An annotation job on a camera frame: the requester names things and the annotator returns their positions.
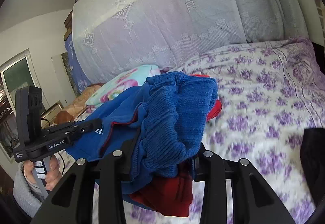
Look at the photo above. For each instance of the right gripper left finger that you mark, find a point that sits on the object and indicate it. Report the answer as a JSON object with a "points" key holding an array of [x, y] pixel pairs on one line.
{"points": [[71, 201]]}

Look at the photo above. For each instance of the left hand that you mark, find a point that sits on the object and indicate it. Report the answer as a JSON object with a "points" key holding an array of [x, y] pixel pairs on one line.
{"points": [[52, 177]]}

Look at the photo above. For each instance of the grey knitted left sleeve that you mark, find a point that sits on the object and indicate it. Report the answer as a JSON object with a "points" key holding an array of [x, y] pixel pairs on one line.
{"points": [[28, 196]]}

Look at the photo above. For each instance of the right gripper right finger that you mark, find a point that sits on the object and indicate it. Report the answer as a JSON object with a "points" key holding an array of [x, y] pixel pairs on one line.
{"points": [[236, 187]]}

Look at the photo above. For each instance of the white lace covered headboard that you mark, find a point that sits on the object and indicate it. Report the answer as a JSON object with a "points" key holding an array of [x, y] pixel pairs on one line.
{"points": [[113, 36]]}

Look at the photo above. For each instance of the blue and red pants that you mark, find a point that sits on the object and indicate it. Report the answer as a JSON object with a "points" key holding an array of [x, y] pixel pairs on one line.
{"points": [[166, 117]]}

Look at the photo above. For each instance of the window with white frame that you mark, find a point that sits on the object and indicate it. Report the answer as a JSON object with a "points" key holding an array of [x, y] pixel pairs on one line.
{"points": [[16, 73]]}

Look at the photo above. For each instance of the purple floral bedspread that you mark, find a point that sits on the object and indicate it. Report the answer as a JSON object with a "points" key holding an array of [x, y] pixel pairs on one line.
{"points": [[270, 93]]}

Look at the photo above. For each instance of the folded floral blanket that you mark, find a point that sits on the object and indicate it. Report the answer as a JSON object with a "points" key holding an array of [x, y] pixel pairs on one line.
{"points": [[132, 78]]}

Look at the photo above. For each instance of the black garment on bed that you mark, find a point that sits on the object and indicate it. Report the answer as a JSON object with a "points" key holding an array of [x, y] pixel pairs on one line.
{"points": [[312, 161]]}

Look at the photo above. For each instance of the orange brown pillow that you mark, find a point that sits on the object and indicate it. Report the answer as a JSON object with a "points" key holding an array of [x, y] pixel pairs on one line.
{"points": [[72, 111]]}

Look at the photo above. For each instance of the framed picture leaning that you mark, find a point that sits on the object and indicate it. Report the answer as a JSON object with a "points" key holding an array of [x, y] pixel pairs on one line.
{"points": [[48, 117]]}

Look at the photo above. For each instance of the blue patterned bedding stack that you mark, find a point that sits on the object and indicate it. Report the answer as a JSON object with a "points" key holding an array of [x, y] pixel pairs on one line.
{"points": [[79, 80]]}

